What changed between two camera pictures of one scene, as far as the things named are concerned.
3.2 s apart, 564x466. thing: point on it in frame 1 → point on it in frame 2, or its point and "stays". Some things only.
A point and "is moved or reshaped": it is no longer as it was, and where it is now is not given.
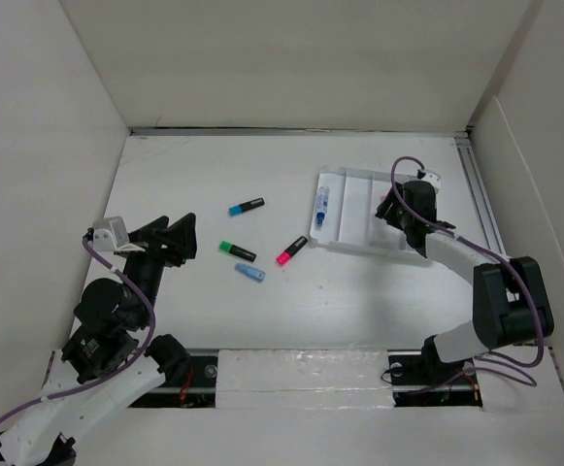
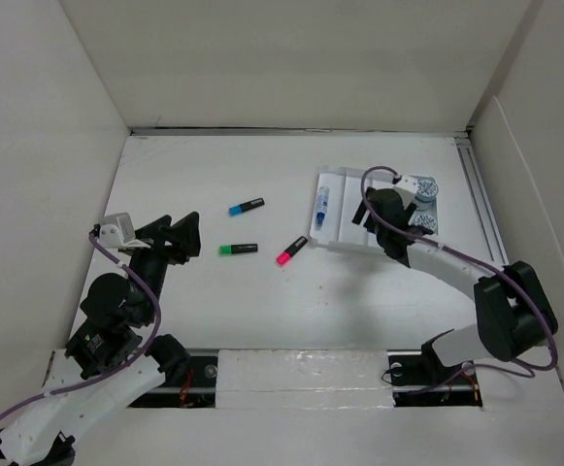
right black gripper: x=394 y=196 → x=359 y=215
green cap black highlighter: x=229 y=248 is moved or reshaped
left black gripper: x=174 y=249 stays
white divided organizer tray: x=345 y=209 stays
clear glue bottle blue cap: x=322 y=197 stays
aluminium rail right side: x=479 y=196 stays
